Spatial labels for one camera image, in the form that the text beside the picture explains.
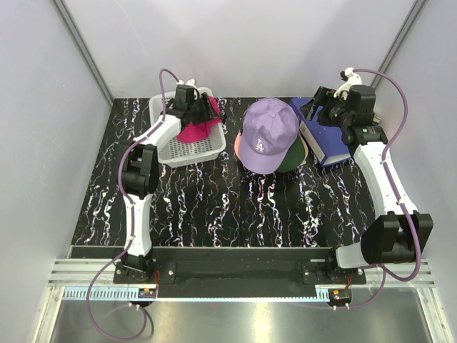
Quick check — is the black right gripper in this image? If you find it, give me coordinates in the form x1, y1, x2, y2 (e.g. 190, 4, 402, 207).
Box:
298, 86, 351, 130

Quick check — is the blue ring binder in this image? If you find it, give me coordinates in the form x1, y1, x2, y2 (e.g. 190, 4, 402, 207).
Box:
289, 97, 351, 167

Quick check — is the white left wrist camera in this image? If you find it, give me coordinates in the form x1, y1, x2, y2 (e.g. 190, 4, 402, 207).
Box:
176, 79, 196, 89

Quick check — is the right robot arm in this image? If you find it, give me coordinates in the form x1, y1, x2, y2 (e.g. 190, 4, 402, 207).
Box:
301, 85, 433, 284

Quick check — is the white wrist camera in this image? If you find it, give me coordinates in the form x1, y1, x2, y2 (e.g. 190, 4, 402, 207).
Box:
176, 79, 196, 89
333, 67, 363, 98

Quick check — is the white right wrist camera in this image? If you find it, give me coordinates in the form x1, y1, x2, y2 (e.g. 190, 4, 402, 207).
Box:
333, 67, 363, 98

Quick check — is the dark green cap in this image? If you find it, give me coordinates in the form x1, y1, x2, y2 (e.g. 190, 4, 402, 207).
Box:
276, 135, 304, 173

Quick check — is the light pink baseball cap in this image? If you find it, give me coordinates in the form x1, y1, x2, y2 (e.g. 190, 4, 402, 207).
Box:
233, 131, 242, 160

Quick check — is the beige baseball cap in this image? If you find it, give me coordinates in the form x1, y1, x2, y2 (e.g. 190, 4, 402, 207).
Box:
299, 139, 309, 166

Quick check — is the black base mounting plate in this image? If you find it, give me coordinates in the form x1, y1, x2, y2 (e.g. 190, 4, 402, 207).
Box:
114, 247, 366, 302

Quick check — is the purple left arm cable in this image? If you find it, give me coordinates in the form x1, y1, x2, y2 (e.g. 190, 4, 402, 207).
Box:
117, 69, 183, 197

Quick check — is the lavender baseball cap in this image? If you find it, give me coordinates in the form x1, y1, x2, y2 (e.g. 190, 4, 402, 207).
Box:
240, 98, 299, 174

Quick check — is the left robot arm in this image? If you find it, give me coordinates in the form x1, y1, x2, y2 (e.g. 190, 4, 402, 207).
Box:
117, 81, 226, 283

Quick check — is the white plastic basket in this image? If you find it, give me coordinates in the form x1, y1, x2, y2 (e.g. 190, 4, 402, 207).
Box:
149, 87, 226, 168

